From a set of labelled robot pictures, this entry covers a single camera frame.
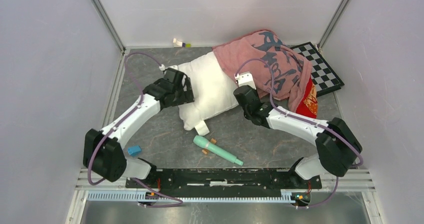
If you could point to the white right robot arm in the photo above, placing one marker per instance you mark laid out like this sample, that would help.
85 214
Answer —
337 147

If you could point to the light blue cable duct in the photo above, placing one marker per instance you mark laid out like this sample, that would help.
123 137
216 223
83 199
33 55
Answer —
141 196

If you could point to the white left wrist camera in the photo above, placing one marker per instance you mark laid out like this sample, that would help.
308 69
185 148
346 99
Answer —
164 68

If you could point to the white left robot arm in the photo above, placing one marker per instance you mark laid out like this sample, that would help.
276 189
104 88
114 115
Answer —
104 149

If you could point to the white pillow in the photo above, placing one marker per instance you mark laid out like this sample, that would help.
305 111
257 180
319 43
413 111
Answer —
212 91

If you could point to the black white checkerboard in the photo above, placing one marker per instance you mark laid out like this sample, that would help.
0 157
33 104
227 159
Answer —
326 80

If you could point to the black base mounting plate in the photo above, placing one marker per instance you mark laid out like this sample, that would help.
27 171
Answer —
228 182

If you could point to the teal toy microphone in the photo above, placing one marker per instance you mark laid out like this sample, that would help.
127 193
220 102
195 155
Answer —
203 143

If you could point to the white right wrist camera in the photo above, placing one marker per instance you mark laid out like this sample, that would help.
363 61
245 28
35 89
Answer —
245 79

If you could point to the pink red patterned pillowcase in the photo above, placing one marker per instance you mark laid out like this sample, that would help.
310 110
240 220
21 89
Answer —
275 67

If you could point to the small toy bottle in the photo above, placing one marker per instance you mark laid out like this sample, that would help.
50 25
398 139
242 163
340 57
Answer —
180 44

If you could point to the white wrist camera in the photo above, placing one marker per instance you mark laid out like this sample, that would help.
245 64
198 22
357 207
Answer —
164 68
245 79

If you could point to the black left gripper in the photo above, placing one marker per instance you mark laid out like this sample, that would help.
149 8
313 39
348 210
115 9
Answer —
186 96

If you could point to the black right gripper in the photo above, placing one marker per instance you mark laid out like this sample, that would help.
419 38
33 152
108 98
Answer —
255 93

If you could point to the blue block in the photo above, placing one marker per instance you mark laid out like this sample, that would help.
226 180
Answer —
134 151

